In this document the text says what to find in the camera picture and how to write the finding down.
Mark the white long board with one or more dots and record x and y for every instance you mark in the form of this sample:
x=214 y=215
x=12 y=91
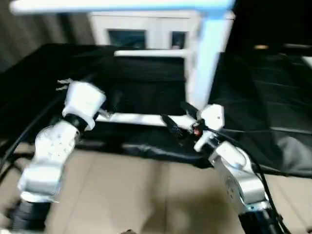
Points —
x=307 y=60

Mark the white plastic table top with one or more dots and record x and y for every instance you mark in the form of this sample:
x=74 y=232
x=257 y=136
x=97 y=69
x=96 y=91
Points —
x=209 y=61

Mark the black mat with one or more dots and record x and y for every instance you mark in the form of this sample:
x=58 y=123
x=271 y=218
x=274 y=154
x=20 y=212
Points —
x=146 y=85

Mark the white low cabinet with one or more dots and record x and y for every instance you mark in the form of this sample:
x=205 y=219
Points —
x=151 y=24

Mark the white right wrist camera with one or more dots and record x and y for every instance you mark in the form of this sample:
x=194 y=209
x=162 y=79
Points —
x=213 y=117

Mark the small yellow tag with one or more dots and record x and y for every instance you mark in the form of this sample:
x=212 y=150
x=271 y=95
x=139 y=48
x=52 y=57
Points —
x=260 y=46

